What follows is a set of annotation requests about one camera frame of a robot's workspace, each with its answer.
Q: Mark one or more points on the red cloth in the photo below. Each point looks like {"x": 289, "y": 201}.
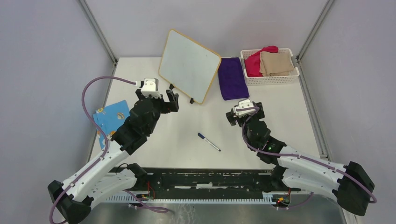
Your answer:
{"x": 252, "y": 63}

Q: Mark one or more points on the blue capped whiteboard marker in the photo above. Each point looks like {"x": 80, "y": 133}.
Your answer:
{"x": 209, "y": 142}

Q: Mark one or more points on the white plastic basket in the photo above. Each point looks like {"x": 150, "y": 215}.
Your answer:
{"x": 253, "y": 81}

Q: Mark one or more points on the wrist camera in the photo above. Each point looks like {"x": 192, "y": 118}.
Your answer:
{"x": 243, "y": 108}
{"x": 150, "y": 88}

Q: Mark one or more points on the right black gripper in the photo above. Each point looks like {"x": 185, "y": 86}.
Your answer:
{"x": 229, "y": 115}

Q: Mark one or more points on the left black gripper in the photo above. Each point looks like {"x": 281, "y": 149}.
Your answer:
{"x": 172, "y": 105}

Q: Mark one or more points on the yellow framed whiteboard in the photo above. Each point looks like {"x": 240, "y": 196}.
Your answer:
{"x": 188, "y": 65}

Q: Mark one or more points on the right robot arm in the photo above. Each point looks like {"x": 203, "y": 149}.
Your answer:
{"x": 348, "y": 185}

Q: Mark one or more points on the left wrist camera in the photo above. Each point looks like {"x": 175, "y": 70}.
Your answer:
{"x": 150, "y": 88}

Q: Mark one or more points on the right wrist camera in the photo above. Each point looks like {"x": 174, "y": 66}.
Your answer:
{"x": 243, "y": 108}

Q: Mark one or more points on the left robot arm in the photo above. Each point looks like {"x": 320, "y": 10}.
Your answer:
{"x": 76, "y": 196}

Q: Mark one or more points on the beige cloth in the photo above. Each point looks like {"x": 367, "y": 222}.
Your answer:
{"x": 275, "y": 64}

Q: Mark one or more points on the purple cloth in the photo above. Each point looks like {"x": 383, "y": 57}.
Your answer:
{"x": 231, "y": 79}

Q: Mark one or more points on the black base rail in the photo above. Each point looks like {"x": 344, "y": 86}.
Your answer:
{"x": 188, "y": 183}

